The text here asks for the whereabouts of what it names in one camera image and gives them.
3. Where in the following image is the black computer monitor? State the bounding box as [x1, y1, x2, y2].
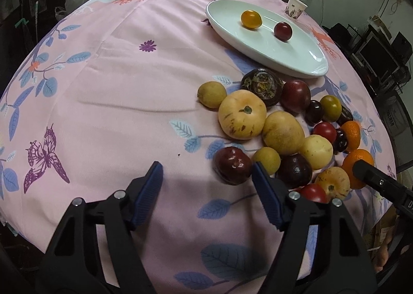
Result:
[358, 34, 401, 72]

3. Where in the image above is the large dark red plum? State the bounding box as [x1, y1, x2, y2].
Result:
[280, 79, 312, 113]

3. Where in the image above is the large red tomato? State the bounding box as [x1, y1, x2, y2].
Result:
[298, 183, 328, 204]

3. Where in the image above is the small tan longan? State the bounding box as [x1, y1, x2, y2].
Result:
[197, 82, 228, 109]
[252, 147, 281, 176]

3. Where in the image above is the yellow oval fruit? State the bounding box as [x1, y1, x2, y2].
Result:
[262, 111, 305, 156]

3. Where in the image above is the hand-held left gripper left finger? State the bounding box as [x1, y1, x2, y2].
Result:
[36, 161, 164, 294]

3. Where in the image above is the small yellow apple fruit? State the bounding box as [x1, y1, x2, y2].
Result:
[314, 167, 351, 202]

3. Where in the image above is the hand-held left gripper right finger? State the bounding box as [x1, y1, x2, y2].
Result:
[252, 161, 379, 294]

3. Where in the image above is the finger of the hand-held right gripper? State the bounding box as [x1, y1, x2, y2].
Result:
[352, 159, 403, 202]

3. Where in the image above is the dark brown date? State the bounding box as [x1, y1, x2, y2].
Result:
[337, 108, 354, 125]

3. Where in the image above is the black speaker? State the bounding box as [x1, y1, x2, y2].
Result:
[392, 31, 413, 62]

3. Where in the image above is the white oval plate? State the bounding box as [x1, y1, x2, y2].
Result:
[206, 0, 329, 79]

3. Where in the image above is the small dark red plum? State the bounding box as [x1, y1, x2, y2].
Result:
[274, 22, 293, 42]

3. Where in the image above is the heart-shaped dark red plum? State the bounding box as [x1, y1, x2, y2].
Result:
[212, 146, 253, 185]

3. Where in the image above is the pale speckled yellow fruit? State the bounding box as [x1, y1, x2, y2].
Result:
[299, 135, 333, 170]

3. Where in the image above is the black mesh office chair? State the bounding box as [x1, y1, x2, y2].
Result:
[379, 94, 413, 172]

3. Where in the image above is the floral paper cup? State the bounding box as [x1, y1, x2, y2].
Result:
[284, 0, 308, 20]

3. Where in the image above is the green-yellow small citrus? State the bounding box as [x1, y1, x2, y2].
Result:
[319, 95, 343, 122]

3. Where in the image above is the large pale yellow pear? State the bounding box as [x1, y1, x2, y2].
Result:
[218, 90, 267, 140]

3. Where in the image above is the small red cherry tomato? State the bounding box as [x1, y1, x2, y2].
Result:
[312, 121, 338, 144]

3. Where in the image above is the yellow-orange cherry tomato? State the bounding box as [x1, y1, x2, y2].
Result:
[240, 10, 263, 30]

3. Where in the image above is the pink floral tablecloth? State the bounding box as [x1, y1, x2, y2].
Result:
[0, 0, 397, 294]

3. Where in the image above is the dark brown water chestnut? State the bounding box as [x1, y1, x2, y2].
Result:
[240, 68, 284, 108]

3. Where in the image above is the orange mandarin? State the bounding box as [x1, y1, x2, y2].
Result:
[342, 149, 375, 190]
[340, 121, 361, 152]

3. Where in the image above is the dark purple plum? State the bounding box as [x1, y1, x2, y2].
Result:
[276, 153, 313, 190]

